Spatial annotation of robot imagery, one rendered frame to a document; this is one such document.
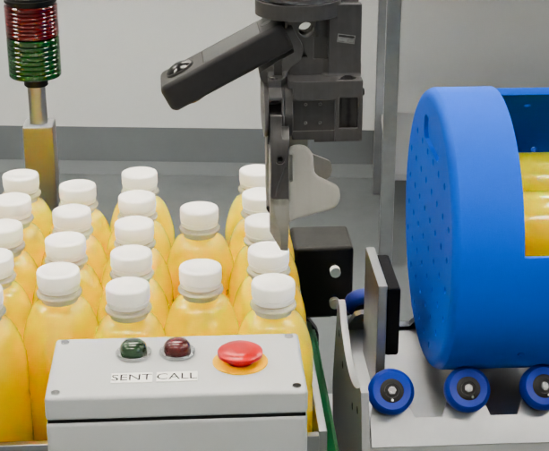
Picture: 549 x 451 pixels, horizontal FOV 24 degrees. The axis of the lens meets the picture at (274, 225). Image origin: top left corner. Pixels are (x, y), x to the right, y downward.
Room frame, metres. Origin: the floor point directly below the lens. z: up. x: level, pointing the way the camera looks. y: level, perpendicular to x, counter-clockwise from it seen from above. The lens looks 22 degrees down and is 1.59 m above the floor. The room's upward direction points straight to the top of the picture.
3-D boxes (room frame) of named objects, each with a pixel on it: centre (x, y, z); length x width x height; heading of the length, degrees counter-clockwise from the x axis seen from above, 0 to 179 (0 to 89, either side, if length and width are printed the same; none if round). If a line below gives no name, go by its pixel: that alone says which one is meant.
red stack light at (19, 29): (1.56, 0.29, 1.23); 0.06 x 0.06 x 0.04
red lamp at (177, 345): (0.94, 0.08, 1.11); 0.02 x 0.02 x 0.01
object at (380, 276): (1.22, -0.11, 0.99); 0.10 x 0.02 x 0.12; 3
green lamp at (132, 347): (0.93, 0.11, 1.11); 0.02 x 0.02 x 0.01
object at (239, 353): (0.92, 0.03, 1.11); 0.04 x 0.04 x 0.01
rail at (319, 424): (1.22, -0.03, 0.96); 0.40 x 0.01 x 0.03; 3
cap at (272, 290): (1.05, 0.00, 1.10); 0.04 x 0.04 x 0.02
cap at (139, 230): (1.19, 0.14, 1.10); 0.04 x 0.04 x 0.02
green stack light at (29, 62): (1.56, 0.29, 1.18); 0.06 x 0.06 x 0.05
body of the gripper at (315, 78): (1.06, -0.03, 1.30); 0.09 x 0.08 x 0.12; 93
